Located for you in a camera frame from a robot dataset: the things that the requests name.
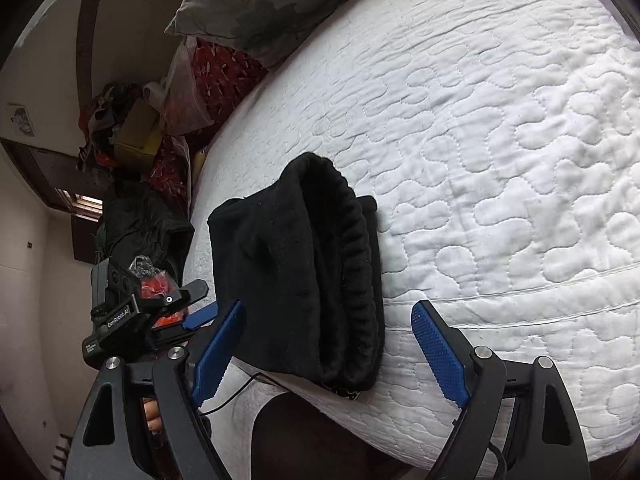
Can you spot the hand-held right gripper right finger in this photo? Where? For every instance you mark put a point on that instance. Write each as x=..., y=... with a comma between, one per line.
x=440, y=357

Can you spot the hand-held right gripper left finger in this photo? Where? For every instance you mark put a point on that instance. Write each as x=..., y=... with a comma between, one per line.
x=216, y=355

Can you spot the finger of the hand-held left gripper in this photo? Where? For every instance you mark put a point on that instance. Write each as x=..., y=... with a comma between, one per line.
x=197, y=320
x=175, y=297

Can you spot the black pants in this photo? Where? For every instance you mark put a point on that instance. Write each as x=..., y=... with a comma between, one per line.
x=300, y=270

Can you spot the person's left hand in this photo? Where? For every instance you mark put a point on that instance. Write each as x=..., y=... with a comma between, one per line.
x=152, y=415

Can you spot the crumpled bag with orange items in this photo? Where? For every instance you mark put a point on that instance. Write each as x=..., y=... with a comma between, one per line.
x=155, y=285

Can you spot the dark green jacket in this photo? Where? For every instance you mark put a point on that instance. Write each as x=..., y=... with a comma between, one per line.
x=140, y=225

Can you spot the person's brown trouser leg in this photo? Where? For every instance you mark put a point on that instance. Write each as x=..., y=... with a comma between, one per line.
x=330, y=440

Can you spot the yellow cardboard box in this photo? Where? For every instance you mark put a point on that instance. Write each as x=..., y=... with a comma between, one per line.
x=137, y=132

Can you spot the pile of mixed clothes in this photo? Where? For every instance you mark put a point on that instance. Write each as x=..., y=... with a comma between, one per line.
x=102, y=120

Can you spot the white quilted mattress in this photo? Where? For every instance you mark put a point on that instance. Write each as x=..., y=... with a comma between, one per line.
x=500, y=160

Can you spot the red printed blanket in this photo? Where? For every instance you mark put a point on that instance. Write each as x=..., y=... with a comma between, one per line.
x=215, y=80

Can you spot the grey floral pillow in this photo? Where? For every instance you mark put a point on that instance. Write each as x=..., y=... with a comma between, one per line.
x=260, y=5

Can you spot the dark wooden door frame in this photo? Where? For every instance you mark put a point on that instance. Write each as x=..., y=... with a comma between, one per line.
x=50, y=180

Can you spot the wall poster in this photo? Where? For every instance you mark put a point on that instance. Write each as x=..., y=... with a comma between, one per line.
x=21, y=120

